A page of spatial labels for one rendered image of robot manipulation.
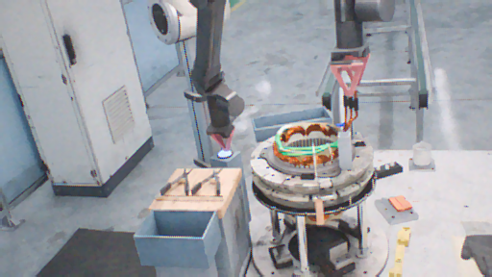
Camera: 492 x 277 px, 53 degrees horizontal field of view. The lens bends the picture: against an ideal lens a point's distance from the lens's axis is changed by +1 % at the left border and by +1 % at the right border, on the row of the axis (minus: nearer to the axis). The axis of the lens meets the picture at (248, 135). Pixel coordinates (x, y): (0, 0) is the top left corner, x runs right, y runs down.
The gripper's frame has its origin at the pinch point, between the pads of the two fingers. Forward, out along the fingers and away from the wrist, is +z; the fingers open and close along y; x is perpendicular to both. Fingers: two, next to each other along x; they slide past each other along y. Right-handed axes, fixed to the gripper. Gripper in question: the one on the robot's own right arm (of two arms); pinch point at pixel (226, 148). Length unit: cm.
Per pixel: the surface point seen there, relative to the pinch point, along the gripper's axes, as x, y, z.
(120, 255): 101, 59, 109
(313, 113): -22.8, 26.5, 2.5
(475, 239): -70, -7, 24
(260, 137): -8.3, 10.0, 1.7
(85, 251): 125, 60, 110
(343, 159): -37.1, -18.7, -9.3
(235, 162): -3.0, -1.7, 3.5
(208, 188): -3.1, -24.6, -3.4
